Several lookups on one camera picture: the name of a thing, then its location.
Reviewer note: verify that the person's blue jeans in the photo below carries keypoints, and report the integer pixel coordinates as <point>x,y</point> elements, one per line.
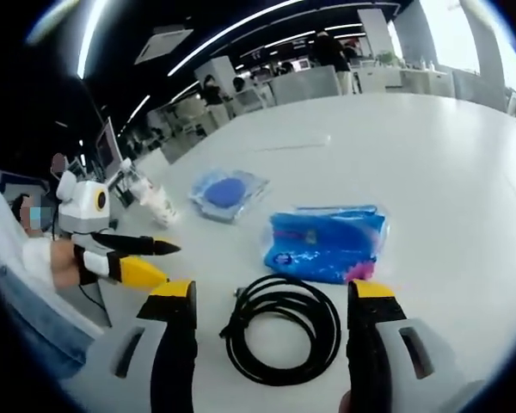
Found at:
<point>38,327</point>

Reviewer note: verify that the person's right hand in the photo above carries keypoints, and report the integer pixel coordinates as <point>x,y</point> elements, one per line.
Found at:
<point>346,402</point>

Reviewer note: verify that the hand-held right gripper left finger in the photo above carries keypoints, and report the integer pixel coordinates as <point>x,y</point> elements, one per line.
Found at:
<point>172,344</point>

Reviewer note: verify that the patterned paper cup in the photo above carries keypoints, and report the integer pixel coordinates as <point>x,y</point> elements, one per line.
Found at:
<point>163,208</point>

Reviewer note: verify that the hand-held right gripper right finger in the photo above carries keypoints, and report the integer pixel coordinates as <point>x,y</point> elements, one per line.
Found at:
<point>363,344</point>

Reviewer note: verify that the person's left hand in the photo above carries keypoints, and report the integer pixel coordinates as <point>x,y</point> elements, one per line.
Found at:
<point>62,262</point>

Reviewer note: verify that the large monitor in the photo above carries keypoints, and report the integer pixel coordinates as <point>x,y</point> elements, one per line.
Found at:
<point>107,148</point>

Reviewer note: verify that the large window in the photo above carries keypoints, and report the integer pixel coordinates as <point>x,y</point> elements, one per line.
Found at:
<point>453,34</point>

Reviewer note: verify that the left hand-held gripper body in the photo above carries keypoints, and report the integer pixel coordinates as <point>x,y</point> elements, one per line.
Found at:
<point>81,206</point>

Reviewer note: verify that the green potted plant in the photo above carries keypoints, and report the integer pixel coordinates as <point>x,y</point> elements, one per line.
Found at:
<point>388,59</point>

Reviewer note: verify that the blue plastic packet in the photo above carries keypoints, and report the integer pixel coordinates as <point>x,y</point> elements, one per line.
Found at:
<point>322,245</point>

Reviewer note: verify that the white office cabinet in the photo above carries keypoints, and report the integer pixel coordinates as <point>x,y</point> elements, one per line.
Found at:
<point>305,86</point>

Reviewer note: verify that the clear bag with blue disc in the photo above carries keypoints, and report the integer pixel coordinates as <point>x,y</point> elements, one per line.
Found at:
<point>223,191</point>

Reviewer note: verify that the white table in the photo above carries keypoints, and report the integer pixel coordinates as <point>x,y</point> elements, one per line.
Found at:
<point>434,172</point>

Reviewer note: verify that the ceiling air vent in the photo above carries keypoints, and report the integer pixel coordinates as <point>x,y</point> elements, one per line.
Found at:
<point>163,45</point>

